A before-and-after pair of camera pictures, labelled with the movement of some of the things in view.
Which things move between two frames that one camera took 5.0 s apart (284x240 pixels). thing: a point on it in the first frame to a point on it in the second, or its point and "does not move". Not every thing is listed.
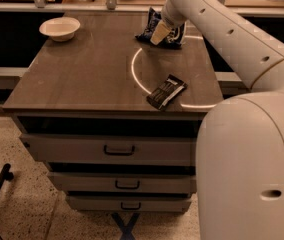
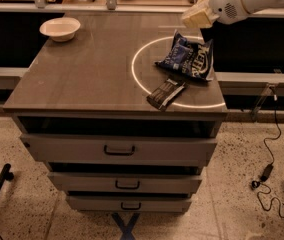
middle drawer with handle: [123, 183] does not move
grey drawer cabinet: [114, 118] does not move
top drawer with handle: [68, 149] does not move
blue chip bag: [173, 40] to [191, 58]
